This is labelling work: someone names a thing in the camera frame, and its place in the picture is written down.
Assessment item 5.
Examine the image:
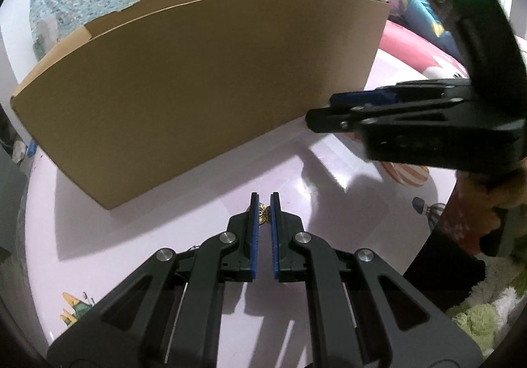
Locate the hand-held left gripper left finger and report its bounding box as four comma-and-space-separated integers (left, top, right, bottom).
47, 192, 260, 368

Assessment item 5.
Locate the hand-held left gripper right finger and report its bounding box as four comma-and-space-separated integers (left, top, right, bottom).
269, 191, 483, 368

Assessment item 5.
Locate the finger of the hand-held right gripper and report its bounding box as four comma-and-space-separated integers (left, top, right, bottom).
328, 77, 475, 108
305, 95, 475, 134

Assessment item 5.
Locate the brown cardboard box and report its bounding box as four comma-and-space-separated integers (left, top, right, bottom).
9, 0, 391, 211

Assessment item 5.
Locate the person's right hand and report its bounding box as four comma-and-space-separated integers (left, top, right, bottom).
466, 164, 527, 238

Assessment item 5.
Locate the pink printed mattress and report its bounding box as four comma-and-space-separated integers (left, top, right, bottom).
378, 20, 470, 83

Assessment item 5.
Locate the blue floral blanket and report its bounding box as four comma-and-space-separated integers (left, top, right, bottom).
347, 0, 464, 60

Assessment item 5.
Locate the dark cloth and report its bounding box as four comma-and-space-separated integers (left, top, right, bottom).
401, 224, 487, 313

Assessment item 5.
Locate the grey cabinet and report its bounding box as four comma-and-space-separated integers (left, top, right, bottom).
0, 145, 30, 267

